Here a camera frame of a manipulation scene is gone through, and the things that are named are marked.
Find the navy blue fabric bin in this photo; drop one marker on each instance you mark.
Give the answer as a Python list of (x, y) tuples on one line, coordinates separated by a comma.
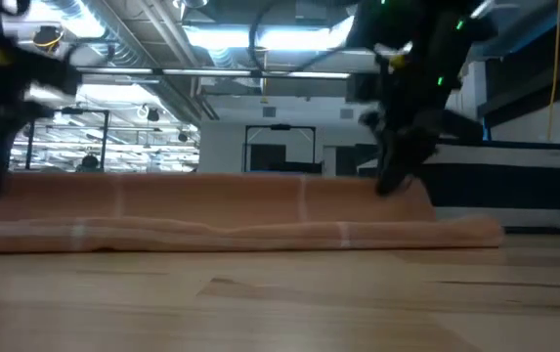
[(504, 186)]

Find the pink towel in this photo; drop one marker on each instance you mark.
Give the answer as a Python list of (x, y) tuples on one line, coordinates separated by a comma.
[(211, 215)]

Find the black stand frame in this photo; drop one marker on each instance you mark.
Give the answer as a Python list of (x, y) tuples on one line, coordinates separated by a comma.
[(105, 142), (279, 127)]

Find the long ceiling light bar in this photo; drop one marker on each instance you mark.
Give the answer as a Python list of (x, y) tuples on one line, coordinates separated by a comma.
[(206, 72)]

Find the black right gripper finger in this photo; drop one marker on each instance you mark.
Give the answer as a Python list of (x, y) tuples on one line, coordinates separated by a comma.
[(397, 166)]

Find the black metal beam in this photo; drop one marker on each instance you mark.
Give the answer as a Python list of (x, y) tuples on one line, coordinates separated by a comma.
[(529, 93)]

